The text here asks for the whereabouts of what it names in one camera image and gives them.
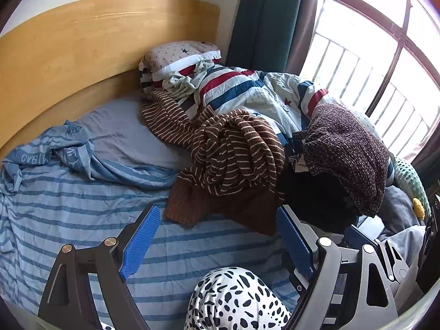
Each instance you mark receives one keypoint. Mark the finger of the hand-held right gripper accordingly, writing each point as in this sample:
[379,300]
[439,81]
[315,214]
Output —
[357,237]

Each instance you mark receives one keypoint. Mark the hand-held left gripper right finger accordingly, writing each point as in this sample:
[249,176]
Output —
[295,244]

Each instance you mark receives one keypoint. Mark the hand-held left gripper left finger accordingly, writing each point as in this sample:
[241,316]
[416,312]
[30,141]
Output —
[141,240]

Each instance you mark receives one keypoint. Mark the brown striped sweater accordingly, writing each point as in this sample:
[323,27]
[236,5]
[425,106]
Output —
[233,151]

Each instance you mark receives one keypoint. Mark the dark smartphone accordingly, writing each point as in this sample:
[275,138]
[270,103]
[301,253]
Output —
[373,227]

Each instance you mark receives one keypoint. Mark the yellow plush toy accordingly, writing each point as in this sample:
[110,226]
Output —
[418,208]

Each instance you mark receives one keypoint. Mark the grey cloth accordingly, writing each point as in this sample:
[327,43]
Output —
[395,209]

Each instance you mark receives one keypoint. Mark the black garment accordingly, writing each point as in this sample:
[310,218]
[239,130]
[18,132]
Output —
[316,199]

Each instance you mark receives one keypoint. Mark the mint dotted plush pillow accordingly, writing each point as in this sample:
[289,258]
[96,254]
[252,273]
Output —
[410,178]

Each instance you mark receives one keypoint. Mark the blue striped blanket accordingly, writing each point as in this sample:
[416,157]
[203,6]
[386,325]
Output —
[68,213]

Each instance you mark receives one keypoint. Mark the person's leg in spotted pants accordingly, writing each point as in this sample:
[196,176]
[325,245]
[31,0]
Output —
[233,299]

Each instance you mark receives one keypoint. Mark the dark speckled knit garment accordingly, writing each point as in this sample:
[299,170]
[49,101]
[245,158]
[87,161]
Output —
[343,151]

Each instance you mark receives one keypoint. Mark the grey bed sheet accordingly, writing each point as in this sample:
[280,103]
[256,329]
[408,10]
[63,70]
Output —
[130,134]

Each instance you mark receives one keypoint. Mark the red blue striped quilt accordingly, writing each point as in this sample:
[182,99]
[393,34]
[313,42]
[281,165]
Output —
[247,89]

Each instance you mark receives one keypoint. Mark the window with railing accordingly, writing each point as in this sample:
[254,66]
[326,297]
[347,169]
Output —
[395,65]

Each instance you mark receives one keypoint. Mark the star print pillow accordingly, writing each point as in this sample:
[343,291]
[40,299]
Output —
[172,53]

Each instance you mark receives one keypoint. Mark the wooden headboard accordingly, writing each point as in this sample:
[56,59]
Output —
[86,51]

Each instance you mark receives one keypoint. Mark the brown curtain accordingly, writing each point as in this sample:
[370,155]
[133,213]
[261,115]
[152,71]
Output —
[307,24]

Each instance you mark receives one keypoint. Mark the teal curtain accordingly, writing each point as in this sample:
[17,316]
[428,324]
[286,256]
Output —
[264,17]

